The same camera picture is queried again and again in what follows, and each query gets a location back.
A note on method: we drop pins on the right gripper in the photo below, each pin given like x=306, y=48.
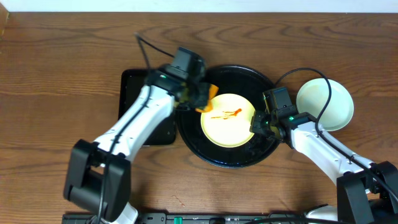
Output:
x=257, y=123

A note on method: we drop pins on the yellow plate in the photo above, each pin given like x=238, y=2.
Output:
x=228, y=123

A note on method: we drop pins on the black round tray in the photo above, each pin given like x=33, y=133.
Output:
x=242, y=81

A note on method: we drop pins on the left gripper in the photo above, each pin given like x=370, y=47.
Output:
x=195, y=99

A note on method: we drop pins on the black rectangular tray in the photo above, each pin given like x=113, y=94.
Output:
x=132, y=80

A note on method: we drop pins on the orange sponge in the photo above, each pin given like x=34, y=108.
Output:
x=213, y=89

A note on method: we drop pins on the light green plate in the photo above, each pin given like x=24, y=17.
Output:
x=312, y=97

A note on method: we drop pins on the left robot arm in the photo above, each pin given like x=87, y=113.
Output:
x=99, y=172

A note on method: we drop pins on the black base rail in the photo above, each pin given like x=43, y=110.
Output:
x=163, y=218

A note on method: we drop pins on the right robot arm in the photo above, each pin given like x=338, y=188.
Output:
x=366, y=191

